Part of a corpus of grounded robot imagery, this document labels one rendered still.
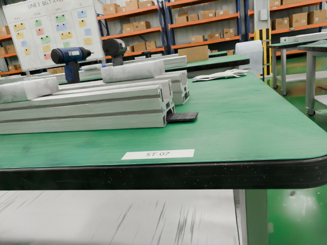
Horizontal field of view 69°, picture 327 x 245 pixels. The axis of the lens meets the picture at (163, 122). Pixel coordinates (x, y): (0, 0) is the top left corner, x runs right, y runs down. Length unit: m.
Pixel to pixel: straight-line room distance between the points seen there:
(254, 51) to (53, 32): 3.13
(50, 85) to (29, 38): 3.79
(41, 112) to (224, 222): 0.81
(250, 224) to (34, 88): 0.55
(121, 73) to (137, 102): 0.23
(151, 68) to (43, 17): 3.72
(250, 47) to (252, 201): 3.84
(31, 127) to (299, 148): 0.57
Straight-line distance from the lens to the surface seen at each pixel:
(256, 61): 4.23
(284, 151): 0.35
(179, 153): 0.36
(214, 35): 10.16
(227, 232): 1.06
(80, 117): 0.57
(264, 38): 6.22
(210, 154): 0.34
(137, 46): 10.66
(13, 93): 0.67
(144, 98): 0.49
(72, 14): 4.03
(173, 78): 0.65
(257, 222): 0.46
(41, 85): 0.67
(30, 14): 4.44
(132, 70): 0.68
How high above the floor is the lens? 0.93
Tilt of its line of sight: 16 degrees down
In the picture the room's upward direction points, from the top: 9 degrees counter-clockwise
